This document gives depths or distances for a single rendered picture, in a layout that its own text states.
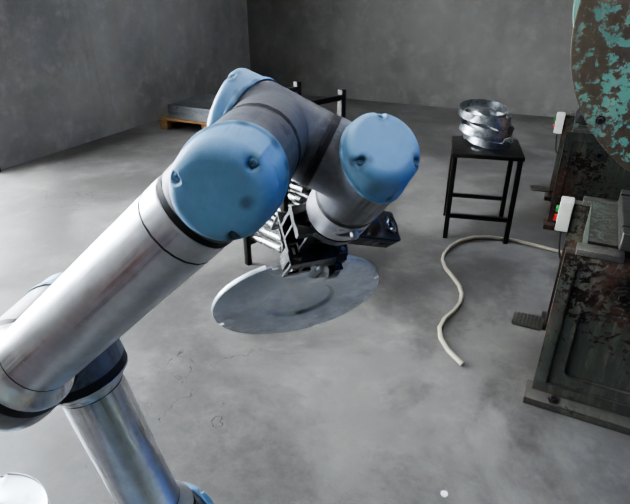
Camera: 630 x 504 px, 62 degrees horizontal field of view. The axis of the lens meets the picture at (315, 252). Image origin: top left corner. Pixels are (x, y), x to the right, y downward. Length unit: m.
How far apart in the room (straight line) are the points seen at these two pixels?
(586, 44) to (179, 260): 1.30
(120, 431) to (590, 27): 1.36
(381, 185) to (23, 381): 0.37
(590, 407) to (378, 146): 1.86
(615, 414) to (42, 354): 2.01
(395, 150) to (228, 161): 0.18
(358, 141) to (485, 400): 1.78
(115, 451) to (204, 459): 1.13
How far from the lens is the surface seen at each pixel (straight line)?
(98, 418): 0.76
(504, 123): 3.21
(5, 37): 5.24
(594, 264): 1.94
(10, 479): 1.61
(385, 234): 0.68
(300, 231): 0.59
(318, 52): 7.55
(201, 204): 0.36
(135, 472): 0.83
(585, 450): 2.11
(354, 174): 0.47
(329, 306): 0.95
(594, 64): 1.56
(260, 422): 2.00
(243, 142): 0.35
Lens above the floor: 1.42
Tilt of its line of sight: 27 degrees down
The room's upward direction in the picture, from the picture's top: straight up
